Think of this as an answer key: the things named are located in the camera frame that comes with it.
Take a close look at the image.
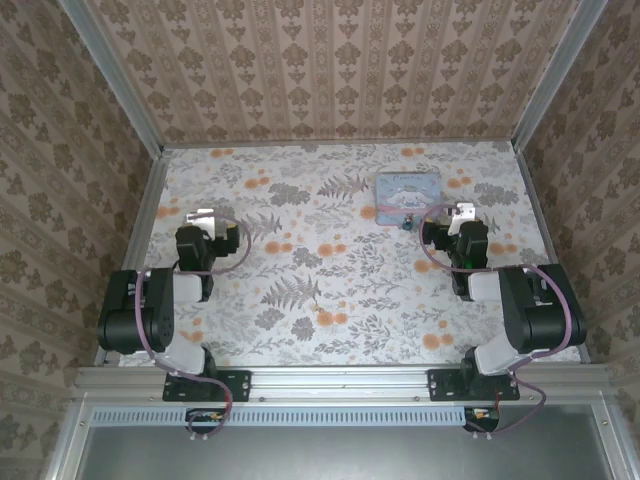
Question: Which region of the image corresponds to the wide aluminium base rail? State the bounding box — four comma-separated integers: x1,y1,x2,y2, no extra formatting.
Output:
72,364,619,404

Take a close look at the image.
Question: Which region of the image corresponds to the floral patterned table cover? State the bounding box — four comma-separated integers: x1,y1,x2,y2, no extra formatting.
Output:
107,142,584,369

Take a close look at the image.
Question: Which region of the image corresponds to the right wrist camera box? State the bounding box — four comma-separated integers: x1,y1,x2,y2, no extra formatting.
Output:
446,200,477,237

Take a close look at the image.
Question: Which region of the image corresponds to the slotted grey cable duct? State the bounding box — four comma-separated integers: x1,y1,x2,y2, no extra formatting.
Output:
91,405,504,428

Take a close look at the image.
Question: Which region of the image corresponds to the aluminium side rail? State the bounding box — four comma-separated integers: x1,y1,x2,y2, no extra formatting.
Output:
92,149,174,366
512,142,594,364

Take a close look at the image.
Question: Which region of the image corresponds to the grey metal panel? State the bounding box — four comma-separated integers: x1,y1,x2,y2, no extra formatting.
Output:
47,402,640,480

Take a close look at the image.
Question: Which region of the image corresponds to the aluminium corner post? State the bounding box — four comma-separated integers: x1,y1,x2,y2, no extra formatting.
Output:
510,0,609,151
58,0,166,157

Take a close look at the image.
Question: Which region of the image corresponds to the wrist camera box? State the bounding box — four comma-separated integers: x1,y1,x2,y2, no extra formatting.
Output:
185,208,218,237
446,200,477,237

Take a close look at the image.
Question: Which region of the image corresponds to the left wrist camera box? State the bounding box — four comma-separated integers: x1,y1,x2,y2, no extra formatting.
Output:
185,208,218,237

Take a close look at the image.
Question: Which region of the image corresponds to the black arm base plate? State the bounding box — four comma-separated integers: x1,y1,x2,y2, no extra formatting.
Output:
428,368,521,403
162,368,253,403

